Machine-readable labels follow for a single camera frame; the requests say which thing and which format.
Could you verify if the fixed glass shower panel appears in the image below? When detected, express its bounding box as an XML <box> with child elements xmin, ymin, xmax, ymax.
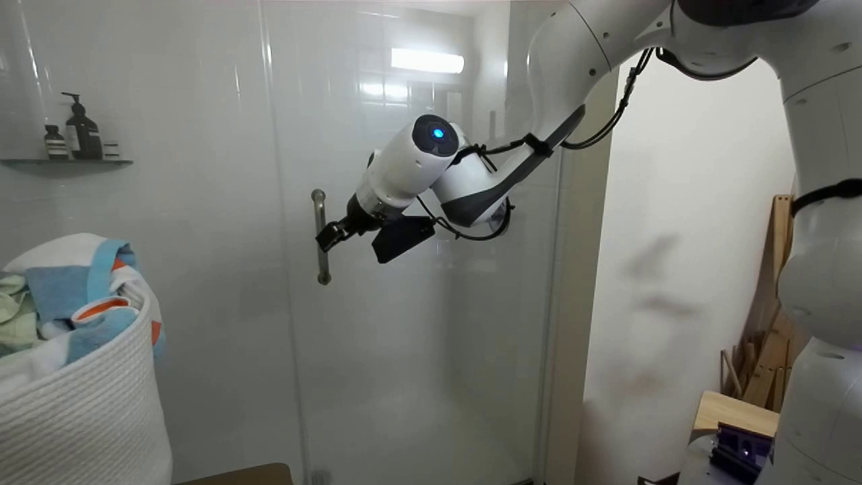
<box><xmin>0</xmin><ymin>0</ymin><xmax>303</xmax><ymax>483</ymax></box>

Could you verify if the glass shower door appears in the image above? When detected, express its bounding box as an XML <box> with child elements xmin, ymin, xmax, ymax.
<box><xmin>264</xmin><ymin>0</ymin><xmax>559</xmax><ymax>485</ymax></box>

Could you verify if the small dark jar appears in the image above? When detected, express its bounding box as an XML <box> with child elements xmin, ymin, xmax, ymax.
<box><xmin>43</xmin><ymin>123</ymin><xmax>71</xmax><ymax>158</ymax></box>

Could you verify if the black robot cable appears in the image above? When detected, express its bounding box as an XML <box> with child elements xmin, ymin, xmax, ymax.
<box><xmin>412</xmin><ymin>49</ymin><xmax>658</xmax><ymax>243</ymax></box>

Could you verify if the white woven laundry basket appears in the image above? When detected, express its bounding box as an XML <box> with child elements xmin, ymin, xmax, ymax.
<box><xmin>0</xmin><ymin>266</ymin><xmax>172</xmax><ymax>485</ymax></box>

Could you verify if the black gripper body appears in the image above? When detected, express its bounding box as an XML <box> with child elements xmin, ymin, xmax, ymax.
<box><xmin>315</xmin><ymin>198</ymin><xmax>384</xmax><ymax>254</ymax></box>

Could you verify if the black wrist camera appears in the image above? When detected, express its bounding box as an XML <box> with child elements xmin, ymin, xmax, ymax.
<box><xmin>372</xmin><ymin>214</ymin><xmax>434</xmax><ymax>264</ymax></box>

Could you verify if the glass shower shelf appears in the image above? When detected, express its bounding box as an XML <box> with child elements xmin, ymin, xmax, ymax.
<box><xmin>0</xmin><ymin>158</ymin><xmax>133</xmax><ymax>177</ymax></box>

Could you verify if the wooden planks pile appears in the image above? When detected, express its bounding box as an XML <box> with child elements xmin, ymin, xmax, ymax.
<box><xmin>692</xmin><ymin>194</ymin><xmax>794</xmax><ymax>435</ymax></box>

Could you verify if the metal door handle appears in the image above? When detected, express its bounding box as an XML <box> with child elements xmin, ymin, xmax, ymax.
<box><xmin>310</xmin><ymin>185</ymin><xmax>334</xmax><ymax>287</ymax></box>

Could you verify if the dark pump soap bottle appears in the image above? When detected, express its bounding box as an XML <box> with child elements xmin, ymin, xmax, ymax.
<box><xmin>64</xmin><ymin>92</ymin><xmax>104</xmax><ymax>158</ymax></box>

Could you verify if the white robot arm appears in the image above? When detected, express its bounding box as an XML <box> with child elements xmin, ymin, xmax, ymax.
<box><xmin>318</xmin><ymin>0</ymin><xmax>862</xmax><ymax>485</ymax></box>

